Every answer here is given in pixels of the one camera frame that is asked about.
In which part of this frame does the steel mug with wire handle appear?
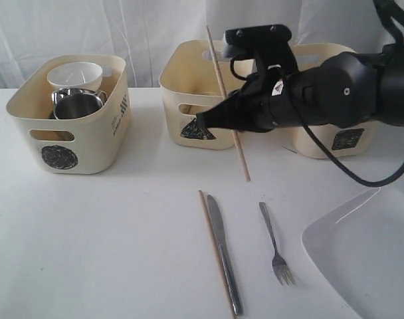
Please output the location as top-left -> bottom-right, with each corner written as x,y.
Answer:
51,88 -> 108,120

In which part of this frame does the cream bin with square mark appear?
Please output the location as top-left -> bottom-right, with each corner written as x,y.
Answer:
288,43 -> 380,159

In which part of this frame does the cream bin with circle mark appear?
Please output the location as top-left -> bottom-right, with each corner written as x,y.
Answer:
6,54 -> 131,174

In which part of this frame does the stainless steel fork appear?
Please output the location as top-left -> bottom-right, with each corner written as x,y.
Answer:
258,202 -> 296,286

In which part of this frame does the wooden chopstick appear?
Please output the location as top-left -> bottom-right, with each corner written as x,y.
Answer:
197,189 -> 237,319
205,25 -> 251,182

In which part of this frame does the white rectangular plate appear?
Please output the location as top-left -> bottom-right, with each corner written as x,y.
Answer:
302,188 -> 404,318

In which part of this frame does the stainless steel table knife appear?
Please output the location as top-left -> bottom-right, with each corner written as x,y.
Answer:
207,194 -> 244,316

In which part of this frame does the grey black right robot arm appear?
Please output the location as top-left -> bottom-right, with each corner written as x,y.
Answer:
196,47 -> 404,133

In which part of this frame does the cream bin with triangle mark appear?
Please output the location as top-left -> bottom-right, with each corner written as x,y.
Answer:
159,40 -> 234,150

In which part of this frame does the white curtain backdrop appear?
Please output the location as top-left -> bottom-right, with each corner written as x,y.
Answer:
0,0 -> 393,88

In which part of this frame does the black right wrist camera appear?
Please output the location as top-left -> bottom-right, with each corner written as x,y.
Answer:
222,24 -> 298,74

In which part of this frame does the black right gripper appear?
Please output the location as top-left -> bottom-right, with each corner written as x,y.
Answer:
196,68 -> 308,133

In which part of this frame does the white ceramic bowl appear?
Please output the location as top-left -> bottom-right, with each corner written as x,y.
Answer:
47,62 -> 103,91

